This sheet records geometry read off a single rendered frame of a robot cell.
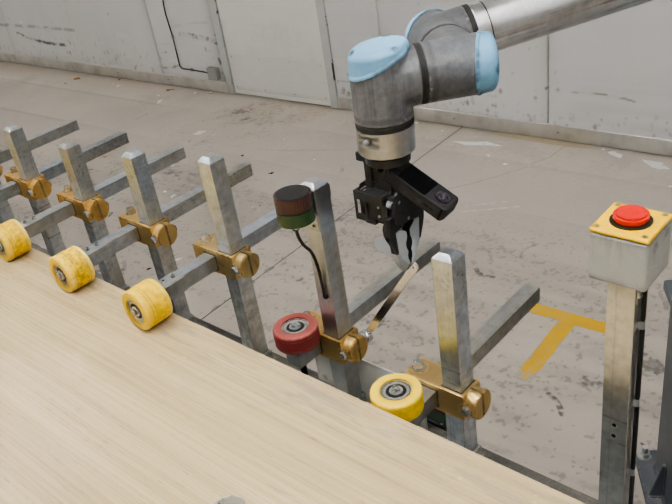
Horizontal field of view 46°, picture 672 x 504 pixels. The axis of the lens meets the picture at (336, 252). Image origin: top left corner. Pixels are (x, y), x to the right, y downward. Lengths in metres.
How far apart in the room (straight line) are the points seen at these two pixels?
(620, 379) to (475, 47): 0.50
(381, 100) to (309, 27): 3.74
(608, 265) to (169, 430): 0.68
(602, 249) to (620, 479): 0.37
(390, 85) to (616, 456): 0.60
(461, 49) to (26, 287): 1.02
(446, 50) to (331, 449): 0.59
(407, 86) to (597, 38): 2.84
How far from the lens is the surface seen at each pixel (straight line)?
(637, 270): 0.95
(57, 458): 1.27
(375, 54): 1.13
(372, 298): 1.50
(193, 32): 5.62
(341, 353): 1.38
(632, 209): 0.96
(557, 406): 2.52
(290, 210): 1.20
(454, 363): 1.22
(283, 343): 1.35
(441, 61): 1.16
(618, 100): 4.01
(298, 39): 4.96
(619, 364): 1.06
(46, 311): 1.63
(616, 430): 1.13
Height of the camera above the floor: 1.69
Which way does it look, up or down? 30 degrees down
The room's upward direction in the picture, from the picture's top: 9 degrees counter-clockwise
